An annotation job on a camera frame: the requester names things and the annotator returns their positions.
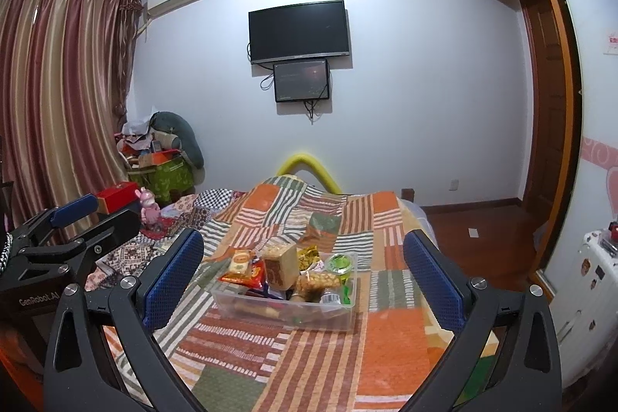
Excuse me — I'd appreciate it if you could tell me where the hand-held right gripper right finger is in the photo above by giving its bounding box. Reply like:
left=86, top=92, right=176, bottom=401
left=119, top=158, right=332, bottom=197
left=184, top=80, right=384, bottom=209
left=402, top=229, right=564, bottom=412

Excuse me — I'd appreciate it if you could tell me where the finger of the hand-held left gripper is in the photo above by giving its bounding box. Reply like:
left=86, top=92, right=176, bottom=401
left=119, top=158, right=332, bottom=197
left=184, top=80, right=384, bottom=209
left=22, top=208, right=143, bottom=292
left=19, top=194, right=100, bottom=249

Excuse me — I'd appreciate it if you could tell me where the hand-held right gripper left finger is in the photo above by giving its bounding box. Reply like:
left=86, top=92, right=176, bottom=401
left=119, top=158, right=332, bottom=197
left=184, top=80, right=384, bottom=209
left=42, top=229, right=206, bottom=412

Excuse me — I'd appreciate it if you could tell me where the red snack packet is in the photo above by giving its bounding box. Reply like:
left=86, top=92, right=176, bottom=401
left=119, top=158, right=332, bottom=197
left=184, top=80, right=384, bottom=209
left=218, top=260, right=266, bottom=290

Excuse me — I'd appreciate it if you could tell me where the green jelly cup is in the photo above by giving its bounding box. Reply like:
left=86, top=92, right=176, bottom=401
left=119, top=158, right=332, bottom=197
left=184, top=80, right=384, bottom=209
left=326, top=252, right=357, bottom=274

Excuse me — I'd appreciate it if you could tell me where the square beige cracker pack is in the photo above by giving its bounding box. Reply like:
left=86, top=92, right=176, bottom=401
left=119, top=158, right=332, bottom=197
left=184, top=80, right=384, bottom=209
left=263, top=243, right=299, bottom=290

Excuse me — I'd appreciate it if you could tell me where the clear plastic container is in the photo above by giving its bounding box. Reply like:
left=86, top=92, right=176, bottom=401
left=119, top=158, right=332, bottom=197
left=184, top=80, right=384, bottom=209
left=210, top=250, right=360, bottom=333

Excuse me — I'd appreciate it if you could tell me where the clear puffed snack pack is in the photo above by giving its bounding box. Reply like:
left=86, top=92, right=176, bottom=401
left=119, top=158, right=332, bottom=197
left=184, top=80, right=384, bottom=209
left=294, top=273, right=341, bottom=303

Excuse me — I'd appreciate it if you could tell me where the yellow chips bag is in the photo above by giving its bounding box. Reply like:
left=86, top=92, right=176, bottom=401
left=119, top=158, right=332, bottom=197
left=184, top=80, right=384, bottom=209
left=297, top=245, right=329, bottom=273

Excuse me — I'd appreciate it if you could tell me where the red box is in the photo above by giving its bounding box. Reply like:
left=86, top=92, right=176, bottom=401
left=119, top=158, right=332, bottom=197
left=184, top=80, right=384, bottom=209
left=97, top=181, right=141, bottom=215

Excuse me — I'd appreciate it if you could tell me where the pink plush toy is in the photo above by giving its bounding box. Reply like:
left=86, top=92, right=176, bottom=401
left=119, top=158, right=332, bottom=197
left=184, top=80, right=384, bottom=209
left=134, top=187, right=161, bottom=227

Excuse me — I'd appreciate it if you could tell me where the orange patchwork blanket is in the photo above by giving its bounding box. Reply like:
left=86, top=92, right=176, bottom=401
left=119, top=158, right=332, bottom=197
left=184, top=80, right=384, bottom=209
left=84, top=175, right=503, bottom=412

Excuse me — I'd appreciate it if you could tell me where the checkered patchwork quilt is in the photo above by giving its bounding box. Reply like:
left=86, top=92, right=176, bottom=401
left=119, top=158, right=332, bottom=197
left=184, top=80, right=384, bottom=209
left=87, top=187, right=252, bottom=292

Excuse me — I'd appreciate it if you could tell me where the striped brown curtain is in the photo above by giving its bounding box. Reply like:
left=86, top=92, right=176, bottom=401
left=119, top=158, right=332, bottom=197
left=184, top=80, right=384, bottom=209
left=0, top=0, right=146, bottom=244

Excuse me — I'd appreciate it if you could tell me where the dark grey cushion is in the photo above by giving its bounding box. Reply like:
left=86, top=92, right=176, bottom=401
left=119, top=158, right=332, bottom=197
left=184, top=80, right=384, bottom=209
left=149, top=111, right=204, bottom=169

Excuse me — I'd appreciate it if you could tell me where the white appliance with stickers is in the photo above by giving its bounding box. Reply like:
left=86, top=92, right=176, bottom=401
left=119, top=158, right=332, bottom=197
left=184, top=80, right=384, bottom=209
left=543, top=226, right=618, bottom=388

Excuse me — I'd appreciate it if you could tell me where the yellow foam tube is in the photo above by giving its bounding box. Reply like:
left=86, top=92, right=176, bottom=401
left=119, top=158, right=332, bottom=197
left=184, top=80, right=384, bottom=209
left=275, top=154, right=343, bottom=193

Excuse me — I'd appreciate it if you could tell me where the wooden door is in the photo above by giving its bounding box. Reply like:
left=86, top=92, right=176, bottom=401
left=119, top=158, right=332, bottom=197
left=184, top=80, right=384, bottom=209
left=519, top=0, right=556, bottom=210

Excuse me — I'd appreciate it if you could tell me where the small black monitor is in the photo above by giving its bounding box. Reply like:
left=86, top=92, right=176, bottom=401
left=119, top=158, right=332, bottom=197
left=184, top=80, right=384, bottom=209
left=273, top=59, right=331, bottom=104

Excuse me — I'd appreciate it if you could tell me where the white sliding door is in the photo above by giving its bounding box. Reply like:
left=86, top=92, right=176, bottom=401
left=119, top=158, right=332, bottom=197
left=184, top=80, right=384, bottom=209
left=526, top=0, right=618, bottom=278

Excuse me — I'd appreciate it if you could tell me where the black wall television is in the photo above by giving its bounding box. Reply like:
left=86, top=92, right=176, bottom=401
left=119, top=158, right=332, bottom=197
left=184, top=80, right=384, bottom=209
left=248, top=0, right=351, bottom=65

